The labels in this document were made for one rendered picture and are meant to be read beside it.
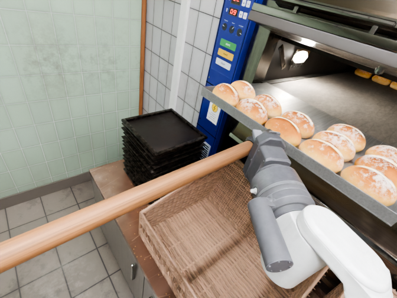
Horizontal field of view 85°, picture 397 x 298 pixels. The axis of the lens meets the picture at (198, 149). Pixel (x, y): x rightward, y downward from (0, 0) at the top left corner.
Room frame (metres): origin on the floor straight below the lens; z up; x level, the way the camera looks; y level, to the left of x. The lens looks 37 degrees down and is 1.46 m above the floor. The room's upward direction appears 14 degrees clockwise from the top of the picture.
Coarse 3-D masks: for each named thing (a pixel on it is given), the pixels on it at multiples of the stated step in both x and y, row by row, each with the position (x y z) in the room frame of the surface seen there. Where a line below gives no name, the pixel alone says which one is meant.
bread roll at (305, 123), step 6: (282, 114) 0.58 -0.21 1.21; (288, 114) 0.56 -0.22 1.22; (294, 114) 0.55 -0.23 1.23; (300, 114) 0.55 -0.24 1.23; (294, 120) 0.54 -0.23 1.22; (300, 120) 0.53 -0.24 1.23; (306, 120) 0.53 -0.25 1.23; (300, 126) 0.52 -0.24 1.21; (306, 126) 0.52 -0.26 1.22; (312, 126) 0.52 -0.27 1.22; (306, 132) 0.51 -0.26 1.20; (312, 132) 0.52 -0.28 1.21
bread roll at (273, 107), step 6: (258, 96) 0.63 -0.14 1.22; (264, 96) 0.62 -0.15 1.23; (270, 96) 0.62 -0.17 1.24; (264, 102) 0.61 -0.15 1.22; (270, 102) 0.60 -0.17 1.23; (276, 102) 0.60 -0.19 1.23; (270, 108) 0.59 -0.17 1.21; (276, 108) 0.59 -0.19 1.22; (270, 114) 0.59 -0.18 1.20; (276, 114) 0.59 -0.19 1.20
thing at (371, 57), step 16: (256, 16) 0.75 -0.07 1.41; (272, 16) 0.72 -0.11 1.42; (272, 32) 0.88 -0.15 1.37; (288, 32) 0.67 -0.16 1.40; (304, 32) 0.64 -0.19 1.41; (320, 32) 0.62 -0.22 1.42; (320, 48) 0.75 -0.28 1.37; (336, 48) 0.58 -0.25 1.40; (352, 48) 0.56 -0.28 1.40; (368, 48) 0.54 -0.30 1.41; (368, 64) 0.63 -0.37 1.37; (384, 64) 0.51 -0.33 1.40
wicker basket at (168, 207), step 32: (192, 192) 0.67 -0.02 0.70; (224, 192) 0.74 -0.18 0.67; (160, 224) 0.55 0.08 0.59; (224, 224) 0.63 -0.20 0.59; (160, 256) 0.38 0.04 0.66; (192, 256) 0.44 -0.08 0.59; (224, 256) 0.47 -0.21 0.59; (256, 256) 0.51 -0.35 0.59; (192, 288) 0.33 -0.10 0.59; (224, 288) 0.35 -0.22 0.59; (256, 288) 0.38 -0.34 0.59
